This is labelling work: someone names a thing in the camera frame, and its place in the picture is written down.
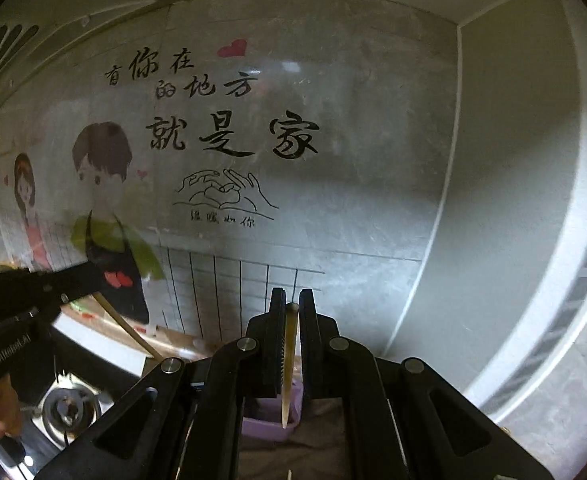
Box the purple utensil holder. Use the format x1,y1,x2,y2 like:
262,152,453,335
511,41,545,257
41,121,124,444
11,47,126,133
242,379,305,444

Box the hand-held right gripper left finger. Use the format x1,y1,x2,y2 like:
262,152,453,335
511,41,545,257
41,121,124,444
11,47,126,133
34,287,287,480

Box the person's left hand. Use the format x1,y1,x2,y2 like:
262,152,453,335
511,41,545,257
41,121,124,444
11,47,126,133
0,374,25,437

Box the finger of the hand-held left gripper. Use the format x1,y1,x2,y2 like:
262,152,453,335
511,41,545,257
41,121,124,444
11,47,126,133
24,259,114,312

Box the cartoon couple wall poster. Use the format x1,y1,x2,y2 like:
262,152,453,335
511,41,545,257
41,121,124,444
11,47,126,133
0,0,457,358

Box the steel gas burner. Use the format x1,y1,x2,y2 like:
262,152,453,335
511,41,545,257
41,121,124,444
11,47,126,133
32,377,112,448

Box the grey range hood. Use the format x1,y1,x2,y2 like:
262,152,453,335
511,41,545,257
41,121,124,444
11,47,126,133
0,0,190,122

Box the black glass gas stove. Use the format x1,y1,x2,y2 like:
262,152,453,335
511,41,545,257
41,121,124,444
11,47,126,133
0,317,174,480

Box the brown cloth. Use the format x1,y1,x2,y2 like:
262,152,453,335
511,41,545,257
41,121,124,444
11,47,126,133
237,396,350,480

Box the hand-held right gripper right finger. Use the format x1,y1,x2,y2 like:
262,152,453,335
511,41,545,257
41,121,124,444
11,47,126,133
299,289,554,480

